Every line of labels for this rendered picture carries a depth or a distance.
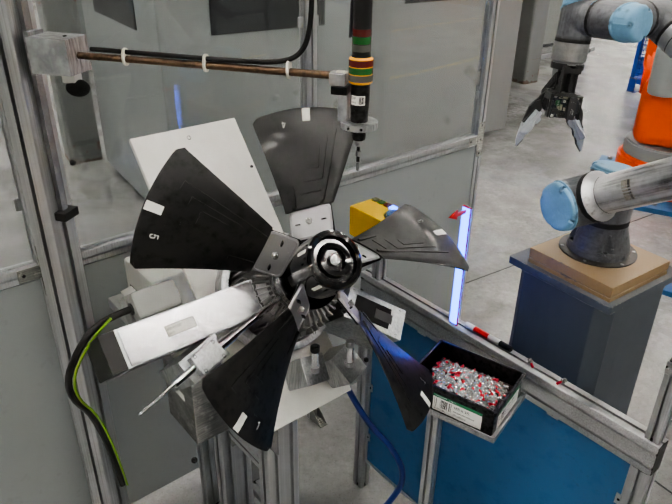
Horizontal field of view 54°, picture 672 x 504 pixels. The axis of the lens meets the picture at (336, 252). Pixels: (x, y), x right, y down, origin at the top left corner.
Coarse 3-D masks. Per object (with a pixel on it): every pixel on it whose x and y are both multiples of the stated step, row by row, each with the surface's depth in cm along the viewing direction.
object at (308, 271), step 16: (320, 240) 122; (336, 240) 125; (304, 256) 121; (320, 256) 121; (352, 256) 125; (288, 272) 129; (304, 272) 121; (320, 272) 121; (336, 272) 122; (352, 272) 124; (288, 288) 128; (320, 288) 121; (336, 288) 121; (320, 304) 131
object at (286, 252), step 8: (272, 232) 121; (272, 240) 122; (280, 240) 123; (288, 240) 123; (296, 240) 123; (264, 248) 123; (272, 248) 123; (280, 248) 123; (288, 248) 124; (296, 248) 124; (264, 256) 124; (280, 256) 124; (288, 256) 125; (256, 264) 124; (264, 264) 124; (272, 264) 125; (280, 264) 125; (264, 272) 125; (272, 272) 126; (280, 272) 126
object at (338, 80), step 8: (336, 80) 116; (344, 80) 116; (336, 88) 117; (344, 88) 116; (344, 96) 117; (344, 104) 118; (344, 112) 119; (344, 120) 119; (368, 120) 120; (376, 120) 121; (344, 128) 119; (352, 128) 118; (360, 128) 117; (368, 128) 118; (376, 128) 119
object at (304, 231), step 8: (312, 208) 131; (320, 208) 130; (328, 208) 129; (296, 216) 131; (304, 216) 131; (312, 216) 130; (320, 216) 129; (328, 216) 129; (304, 224) 130; (312, 224) 130; (320, 224) 129; (328, 224) 128; (296, 232) 130; (304, 232) 130; (312, 232) 129
